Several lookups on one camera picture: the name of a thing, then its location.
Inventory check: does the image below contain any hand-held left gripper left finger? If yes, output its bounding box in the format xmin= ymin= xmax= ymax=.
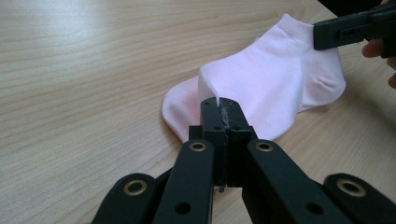
xmin=188 ymin=96 xmax=227 ymax=188

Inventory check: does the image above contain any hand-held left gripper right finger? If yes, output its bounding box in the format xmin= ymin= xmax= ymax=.
xmin=219 ymin=96 xmax=260 ymax=189

